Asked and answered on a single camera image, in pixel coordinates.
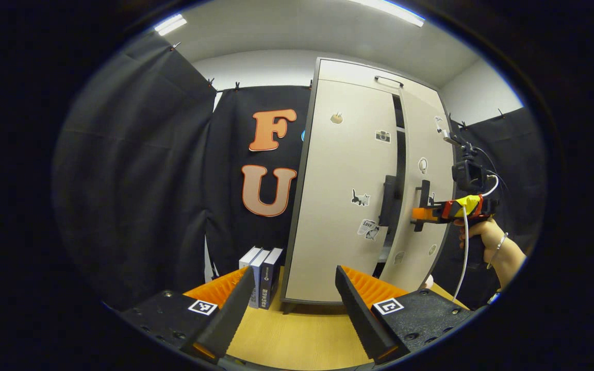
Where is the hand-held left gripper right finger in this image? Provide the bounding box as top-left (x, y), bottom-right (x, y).
top-left (335, 265), bottom-right (475, 365)

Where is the white cable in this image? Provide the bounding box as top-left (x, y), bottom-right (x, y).
top-left (452, 174), bottom-right (500, 302)

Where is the black backdrop cloth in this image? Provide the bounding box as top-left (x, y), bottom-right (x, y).
top-left (52, 33), bottom-right (548, 312)

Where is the navy book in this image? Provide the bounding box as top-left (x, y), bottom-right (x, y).
top-left (260, 248), bottom-right (284, 310)

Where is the white door with camera sticker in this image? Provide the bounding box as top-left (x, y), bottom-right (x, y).
top-left (284, 78), bottom-right (400, 303)

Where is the white double-door shoe cabinet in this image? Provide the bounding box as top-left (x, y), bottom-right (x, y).
top-left (280, 57), bottom-right (457, 315)

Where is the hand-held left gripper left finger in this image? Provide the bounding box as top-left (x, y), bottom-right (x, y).
top-left (119, 266), bottom-right (256, 365)

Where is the long ceiling light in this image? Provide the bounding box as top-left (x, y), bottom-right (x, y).
top-left (349, 0), bottom-right (425, 27)
top-left (154, 14), bottom-right (188, 37)

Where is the white door with headphone sticker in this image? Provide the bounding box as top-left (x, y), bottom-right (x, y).
top-left (379, 89), bottom-right (456, 292)

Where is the silver bracelet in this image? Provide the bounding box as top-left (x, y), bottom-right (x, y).
top-left (486, 232), bottom-right (508, 270)

